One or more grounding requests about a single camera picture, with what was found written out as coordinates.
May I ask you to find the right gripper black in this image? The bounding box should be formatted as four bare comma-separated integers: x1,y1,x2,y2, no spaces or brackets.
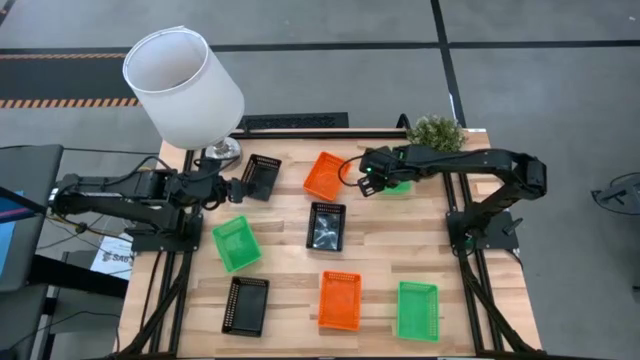
356,164,407,197

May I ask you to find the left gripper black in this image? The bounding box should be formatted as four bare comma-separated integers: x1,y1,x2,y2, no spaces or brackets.
208,172,250,207

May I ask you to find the black plastic basket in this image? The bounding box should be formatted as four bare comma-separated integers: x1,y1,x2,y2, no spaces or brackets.
221,275,271,338
305,201,347,253
240,153,283,203

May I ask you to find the green plastic basket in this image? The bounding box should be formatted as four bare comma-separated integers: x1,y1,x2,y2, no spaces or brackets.
211,214,263,274
396,280,441,344
382,180,413,196

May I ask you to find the orange plastic basket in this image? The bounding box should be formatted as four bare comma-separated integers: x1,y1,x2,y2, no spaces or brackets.
317,270,363,332
302,151,353,202

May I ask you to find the potted artificial green plant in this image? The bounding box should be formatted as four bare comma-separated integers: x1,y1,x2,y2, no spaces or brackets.
405,113,468,154

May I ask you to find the black perforated floor grate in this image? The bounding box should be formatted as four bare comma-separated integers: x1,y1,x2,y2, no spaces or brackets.
237,112,350,132

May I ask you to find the white shade silver table lamp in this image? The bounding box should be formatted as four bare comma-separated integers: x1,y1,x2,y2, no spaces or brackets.
122,25,246,162

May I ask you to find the white printed paper sign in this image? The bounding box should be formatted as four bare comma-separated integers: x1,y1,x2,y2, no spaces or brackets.
89,234,135,281

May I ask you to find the laptop with blue screen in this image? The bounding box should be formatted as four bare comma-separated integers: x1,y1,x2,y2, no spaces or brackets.
0,185,51,281

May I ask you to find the black tripod base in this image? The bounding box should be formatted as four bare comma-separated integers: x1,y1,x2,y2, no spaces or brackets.
590,172,640,217

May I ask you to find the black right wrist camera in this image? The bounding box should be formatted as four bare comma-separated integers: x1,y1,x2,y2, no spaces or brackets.
359,147,390,174

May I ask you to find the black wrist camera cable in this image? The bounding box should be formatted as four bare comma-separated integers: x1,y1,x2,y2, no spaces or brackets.
337,153,374,189

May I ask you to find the black frame cross rail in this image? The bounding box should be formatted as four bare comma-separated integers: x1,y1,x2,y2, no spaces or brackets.
229,129,409,141

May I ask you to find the black frame side rail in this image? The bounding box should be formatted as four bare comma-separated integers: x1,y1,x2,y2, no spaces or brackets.
148,249,169,355
167,148,197,355
441,172,487,354
457,172,506,354

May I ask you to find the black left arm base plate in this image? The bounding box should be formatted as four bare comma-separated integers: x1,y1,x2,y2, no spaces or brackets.
130,212,204,253

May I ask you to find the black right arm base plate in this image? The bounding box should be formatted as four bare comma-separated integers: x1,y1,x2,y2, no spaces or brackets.
446,209,521,251

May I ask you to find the black frame diagonal brace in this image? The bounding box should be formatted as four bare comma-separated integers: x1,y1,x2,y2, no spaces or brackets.
457,249,541,355
117,252,194,357

